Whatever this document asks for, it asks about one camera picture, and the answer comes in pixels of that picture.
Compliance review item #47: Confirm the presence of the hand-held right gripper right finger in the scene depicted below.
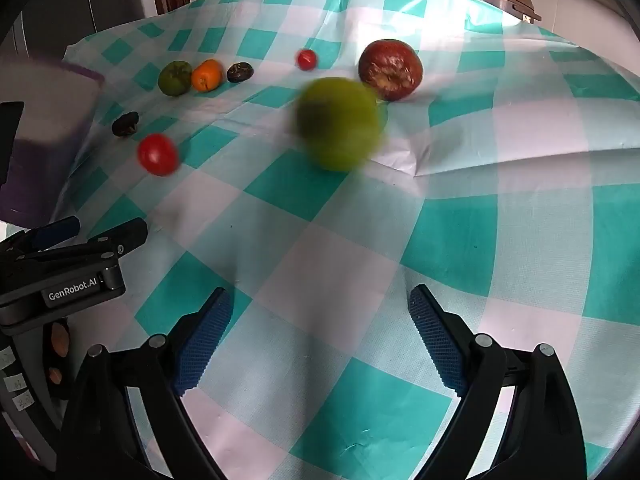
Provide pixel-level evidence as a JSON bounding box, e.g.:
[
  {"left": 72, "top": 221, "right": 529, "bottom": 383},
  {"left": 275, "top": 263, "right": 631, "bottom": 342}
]
[{"left": 407, "top": 284, "right": 588, "bottom": 480}]

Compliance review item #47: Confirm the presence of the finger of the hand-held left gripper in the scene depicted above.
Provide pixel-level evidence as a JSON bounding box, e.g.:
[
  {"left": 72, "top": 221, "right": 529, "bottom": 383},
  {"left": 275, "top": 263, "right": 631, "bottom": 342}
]
[
  {"left": 27, "top": 216, "right": 82, "bottom": 251},
  {"left": 87, "top": 218, "right": 150, "bottom": 262}
]

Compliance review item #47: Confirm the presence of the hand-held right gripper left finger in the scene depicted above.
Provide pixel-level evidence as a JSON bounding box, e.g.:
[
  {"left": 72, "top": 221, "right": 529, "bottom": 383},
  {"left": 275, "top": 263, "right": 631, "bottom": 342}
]
[{"left": 55, "top": 287, "right": 233, "bottom": 480}]

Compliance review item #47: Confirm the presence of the dark brown chestnut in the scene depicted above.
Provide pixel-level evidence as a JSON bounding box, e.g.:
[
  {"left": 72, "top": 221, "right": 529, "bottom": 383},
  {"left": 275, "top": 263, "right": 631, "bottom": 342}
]
[
  {"left": 111, "top": 112, "right": 140, "bottom": 137},
  {"left": 226, "top": 62, "right": 254, "bottom": 84}
]

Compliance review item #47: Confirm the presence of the purple-rimmed box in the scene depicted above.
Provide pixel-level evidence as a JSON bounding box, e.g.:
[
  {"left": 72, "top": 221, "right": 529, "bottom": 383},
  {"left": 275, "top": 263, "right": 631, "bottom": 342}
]
[{"left": 0, "top": 57, "right": 106, "bottom": 226}]

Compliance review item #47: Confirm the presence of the small dark green tomato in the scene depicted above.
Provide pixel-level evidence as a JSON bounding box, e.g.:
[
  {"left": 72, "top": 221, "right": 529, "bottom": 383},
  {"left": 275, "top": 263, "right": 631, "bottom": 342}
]
[{"left": 158, "top": 60, "right": 193, "bottom": 97}]

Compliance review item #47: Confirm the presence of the large light green tomato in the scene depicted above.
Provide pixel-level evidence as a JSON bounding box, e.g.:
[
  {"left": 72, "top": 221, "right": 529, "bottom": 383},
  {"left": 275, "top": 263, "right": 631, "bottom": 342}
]
[{"left": 292, "top": 76, "right": 386, "bottom": 172}]

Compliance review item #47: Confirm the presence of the red apple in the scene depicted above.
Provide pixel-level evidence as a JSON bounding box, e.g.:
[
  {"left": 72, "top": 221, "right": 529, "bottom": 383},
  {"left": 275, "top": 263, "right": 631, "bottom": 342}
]
[{"left": 358, "top": 39, "right": 425, "bottom": 102}]

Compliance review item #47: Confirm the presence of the teal white checked tablecloth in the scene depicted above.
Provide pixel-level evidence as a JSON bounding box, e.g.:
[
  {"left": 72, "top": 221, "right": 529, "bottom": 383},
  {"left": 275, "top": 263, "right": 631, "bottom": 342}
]
[{"left": 65, "top": 0, "right": 640, "bottom": 480}]

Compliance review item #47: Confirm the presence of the orange tangerine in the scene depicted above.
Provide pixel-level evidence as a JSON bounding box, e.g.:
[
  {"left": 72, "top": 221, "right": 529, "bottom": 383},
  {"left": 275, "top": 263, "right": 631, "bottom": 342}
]
[{"left": 191, "top": 59, "right": 223, "bottom": 92}]

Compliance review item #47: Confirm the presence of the grey refrigerator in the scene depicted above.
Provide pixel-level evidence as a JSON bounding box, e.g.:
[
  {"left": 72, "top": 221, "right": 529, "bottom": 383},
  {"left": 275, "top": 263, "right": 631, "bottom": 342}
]
[{"left": 15, "top": 0, "right": 147, "bottom": 61}]

